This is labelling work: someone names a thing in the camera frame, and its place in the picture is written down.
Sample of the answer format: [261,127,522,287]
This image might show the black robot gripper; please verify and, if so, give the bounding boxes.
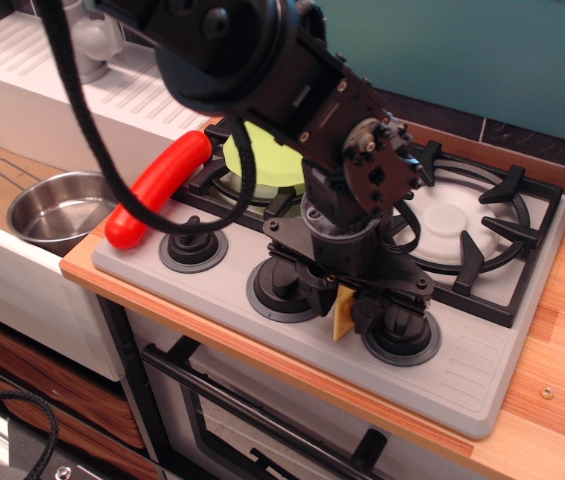
[263,198,433,335]

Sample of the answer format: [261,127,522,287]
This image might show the yellow toy cheese wedge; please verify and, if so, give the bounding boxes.
[332,285,355,342]

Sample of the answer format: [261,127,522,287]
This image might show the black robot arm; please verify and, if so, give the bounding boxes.
[100,1,433,347]

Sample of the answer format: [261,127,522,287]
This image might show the light green plastic plate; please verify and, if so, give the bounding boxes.
[222,122,304,189]

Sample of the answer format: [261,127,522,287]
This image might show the red toy sausage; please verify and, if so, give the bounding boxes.
[105,131,212,250]

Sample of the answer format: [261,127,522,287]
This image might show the small stainless steel pot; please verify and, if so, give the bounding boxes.
[0,157,117,257]

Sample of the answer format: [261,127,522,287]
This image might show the black right stove knob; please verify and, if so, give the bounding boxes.
[362,307,442,367]

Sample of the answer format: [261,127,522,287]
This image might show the black stove knob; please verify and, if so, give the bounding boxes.
[362,307,442,367]
[159,231,229,274]
[247,256,318,323]

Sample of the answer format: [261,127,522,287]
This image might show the black middle stove knob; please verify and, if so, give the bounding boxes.
[247,256,318,323]

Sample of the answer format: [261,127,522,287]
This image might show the grey toy stove top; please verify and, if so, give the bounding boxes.
[92,225,561,439]

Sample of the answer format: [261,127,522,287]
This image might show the black right burner grate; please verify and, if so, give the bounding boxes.
[391,142,565,328]

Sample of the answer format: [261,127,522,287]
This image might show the black burner grate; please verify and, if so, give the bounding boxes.
[391,142,565,328]
[174,120,305,232]

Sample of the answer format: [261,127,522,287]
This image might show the black left stove knob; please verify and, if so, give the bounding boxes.
[159,231,229,274]

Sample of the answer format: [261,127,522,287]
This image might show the black left burner grate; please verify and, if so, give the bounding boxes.
[174,120,305,232]

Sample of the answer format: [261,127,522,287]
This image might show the wooden drawer fronts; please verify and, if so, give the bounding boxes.
[0,324,160,479]

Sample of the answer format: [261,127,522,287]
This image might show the grey toy faucet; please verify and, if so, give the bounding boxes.
[62,0,125,84]

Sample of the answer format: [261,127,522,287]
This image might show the black oven door handle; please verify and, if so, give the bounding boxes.
[142,337,387,479]

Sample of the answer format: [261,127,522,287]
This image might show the black braided cable lower left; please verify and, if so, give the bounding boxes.
[0,389,59,480]

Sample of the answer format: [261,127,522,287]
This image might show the black braided cable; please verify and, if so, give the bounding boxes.
[34,0,258,235]
[0,389,59,480]

